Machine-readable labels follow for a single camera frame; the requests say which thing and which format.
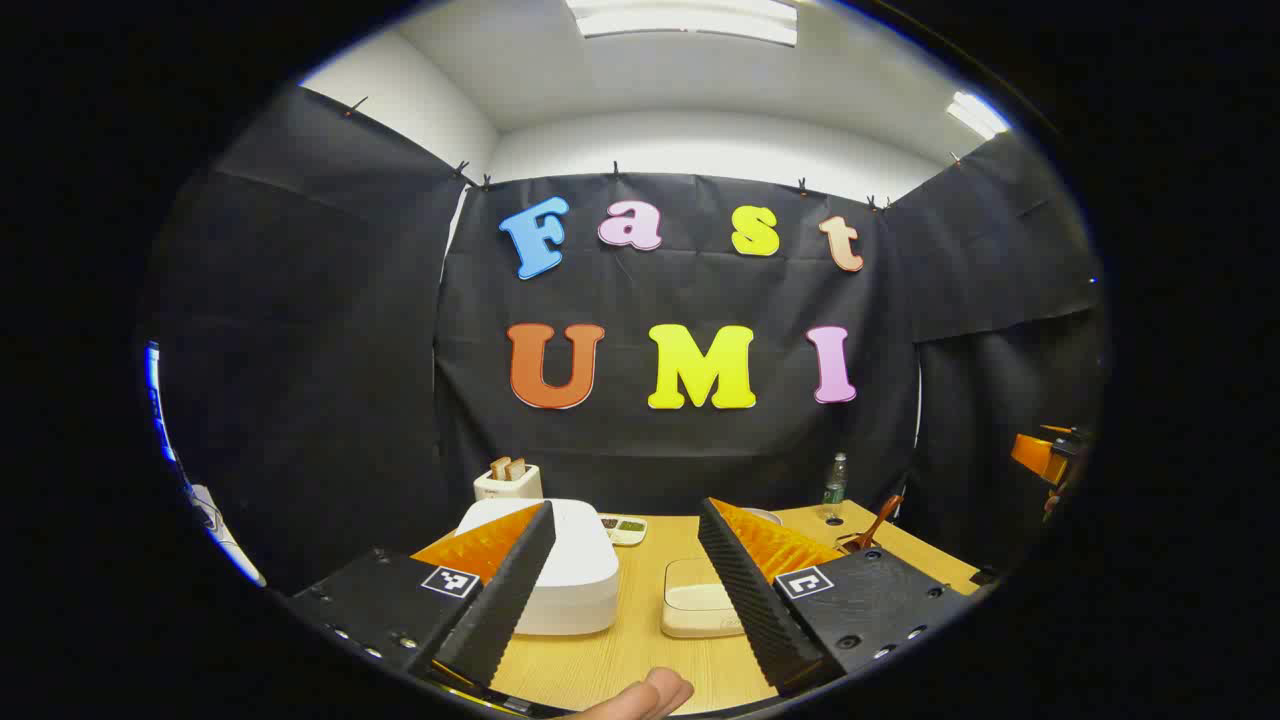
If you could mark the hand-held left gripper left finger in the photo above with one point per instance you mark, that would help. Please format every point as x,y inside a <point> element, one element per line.
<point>510,590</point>

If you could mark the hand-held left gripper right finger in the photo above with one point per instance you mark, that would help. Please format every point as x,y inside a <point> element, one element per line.
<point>750,600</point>

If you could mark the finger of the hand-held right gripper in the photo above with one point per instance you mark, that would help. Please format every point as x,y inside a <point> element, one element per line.
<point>1035,455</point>

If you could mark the white rice cooker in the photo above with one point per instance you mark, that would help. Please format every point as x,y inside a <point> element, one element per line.
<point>580,580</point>

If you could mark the brown wooden spoon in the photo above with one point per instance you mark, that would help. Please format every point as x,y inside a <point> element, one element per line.
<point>880,520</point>

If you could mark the white round plate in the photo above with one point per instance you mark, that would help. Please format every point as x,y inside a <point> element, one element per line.
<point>765,514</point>

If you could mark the white toaster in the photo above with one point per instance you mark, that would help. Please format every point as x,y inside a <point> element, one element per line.
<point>505,488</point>

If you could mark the white divided seasoning dish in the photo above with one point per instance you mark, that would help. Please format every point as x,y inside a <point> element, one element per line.
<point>622,528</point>

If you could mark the green label water bottle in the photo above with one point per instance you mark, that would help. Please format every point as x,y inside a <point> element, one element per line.
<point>835,490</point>

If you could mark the blue white strip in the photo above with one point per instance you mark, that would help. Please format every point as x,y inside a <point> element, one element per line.
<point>225,540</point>

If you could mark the small ceiling light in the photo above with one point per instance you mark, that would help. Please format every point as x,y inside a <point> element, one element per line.
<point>978,115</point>

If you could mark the long ceiling light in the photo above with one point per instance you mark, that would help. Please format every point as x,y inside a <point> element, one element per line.
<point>690,20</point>

